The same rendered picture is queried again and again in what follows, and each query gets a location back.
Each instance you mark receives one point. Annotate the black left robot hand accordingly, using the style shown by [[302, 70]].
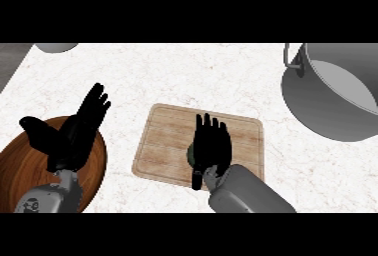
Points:
[[78, 133]]

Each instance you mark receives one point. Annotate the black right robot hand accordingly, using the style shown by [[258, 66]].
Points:
[[212, 146]]

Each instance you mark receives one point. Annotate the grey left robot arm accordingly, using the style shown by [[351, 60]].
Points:
[[53, 195]]

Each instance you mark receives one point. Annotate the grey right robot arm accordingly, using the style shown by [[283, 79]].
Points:
[[243, 191]]

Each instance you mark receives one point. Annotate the dark green squash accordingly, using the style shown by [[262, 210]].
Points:
[[189, 156]]

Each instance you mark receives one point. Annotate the wooden cutting board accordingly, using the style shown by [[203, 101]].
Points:
[[162, 146]]

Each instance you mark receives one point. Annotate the large grey metal pot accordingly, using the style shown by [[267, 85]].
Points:
[[333, 96]]

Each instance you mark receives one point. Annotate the round brown wooden bowl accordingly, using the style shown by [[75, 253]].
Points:
[[23, 170]]

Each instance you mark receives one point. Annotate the small grey round bowl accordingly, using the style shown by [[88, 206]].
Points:
[[54, 47]]

